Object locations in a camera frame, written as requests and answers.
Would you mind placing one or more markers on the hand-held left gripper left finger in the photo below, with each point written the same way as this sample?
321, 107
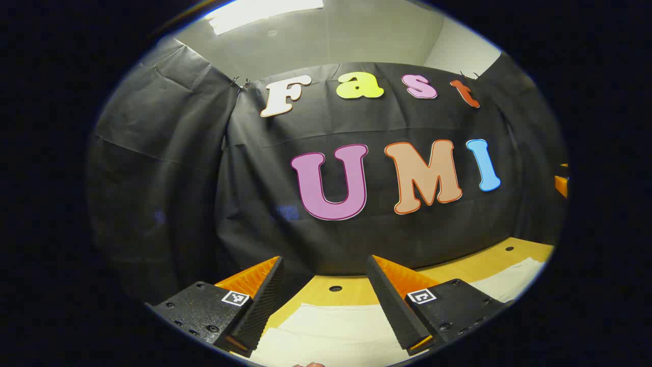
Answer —
260, 306

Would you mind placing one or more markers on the white jeans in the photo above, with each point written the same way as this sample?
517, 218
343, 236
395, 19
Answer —
331, 331

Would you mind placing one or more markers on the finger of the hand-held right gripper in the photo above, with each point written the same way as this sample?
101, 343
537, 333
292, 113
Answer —
562, 183

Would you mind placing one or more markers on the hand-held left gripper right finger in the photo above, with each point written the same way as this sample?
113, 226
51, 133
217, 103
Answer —
395, 306

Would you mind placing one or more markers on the black backdrop cloth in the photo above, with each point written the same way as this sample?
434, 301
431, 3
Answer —
254, 204

